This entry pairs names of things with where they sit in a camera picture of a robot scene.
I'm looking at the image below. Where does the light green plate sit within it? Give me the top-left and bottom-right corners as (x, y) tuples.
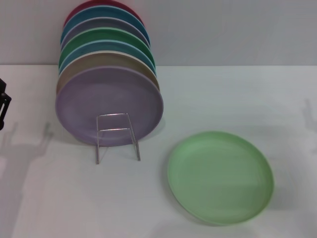
(167, 130), (275, 220)

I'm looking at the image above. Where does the lilac plate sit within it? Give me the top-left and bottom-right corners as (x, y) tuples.
(54, 65), (164, 147)

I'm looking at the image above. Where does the tan plate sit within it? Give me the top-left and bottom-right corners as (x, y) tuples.
(55, 50), (160, 95)

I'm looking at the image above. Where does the dark red plate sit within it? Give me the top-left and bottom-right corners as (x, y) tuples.
(63, 0), (144, 28)

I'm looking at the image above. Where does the light blue plate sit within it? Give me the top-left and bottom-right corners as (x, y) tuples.
(58, 39), (158, 75)

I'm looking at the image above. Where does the dark green plate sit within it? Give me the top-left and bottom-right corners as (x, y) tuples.
(58, 27), (156, 69)

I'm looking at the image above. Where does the grey purple plate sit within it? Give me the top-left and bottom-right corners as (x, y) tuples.
(60, 17), (151, 48)

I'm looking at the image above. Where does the teal blue plate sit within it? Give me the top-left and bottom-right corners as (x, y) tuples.
(60, 5), (151, 48)

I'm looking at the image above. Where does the metal wire plate rack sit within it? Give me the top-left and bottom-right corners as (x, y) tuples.
(95, 113), (141, 165)

